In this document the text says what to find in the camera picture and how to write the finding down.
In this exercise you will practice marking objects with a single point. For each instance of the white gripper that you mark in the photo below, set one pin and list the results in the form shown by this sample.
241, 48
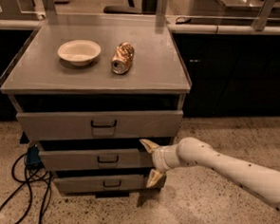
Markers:
158, 158

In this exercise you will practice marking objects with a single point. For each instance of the grey drawer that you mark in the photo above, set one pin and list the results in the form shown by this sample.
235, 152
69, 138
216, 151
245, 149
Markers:
104, 181
80, 159
100, 125

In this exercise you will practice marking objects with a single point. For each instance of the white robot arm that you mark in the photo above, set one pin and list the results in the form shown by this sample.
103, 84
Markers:
259, 181

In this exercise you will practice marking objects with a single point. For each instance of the grey bottom drawer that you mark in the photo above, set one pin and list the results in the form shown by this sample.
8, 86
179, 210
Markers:
104, 181

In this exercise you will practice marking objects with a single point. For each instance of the grey drawer cabinet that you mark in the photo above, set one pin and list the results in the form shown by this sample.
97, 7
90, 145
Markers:
42, 82

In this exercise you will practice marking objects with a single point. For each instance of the grey top drawer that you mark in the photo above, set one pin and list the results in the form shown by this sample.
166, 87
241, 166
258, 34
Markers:
100, 125

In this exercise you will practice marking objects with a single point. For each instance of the crushed gold can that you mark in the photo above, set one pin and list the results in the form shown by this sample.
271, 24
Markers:
122, 58

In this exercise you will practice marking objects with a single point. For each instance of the dark counter cabinet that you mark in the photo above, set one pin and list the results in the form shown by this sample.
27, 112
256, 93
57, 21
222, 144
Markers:
232, 75

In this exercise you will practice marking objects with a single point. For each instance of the blue power box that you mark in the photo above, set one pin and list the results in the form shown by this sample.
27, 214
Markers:
32, 159

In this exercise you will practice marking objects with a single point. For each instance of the white bowl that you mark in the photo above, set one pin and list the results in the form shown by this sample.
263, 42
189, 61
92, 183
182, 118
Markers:
79, 52

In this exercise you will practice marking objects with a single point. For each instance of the black office chair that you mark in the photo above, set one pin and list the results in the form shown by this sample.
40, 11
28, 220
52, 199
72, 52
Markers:
147, 7

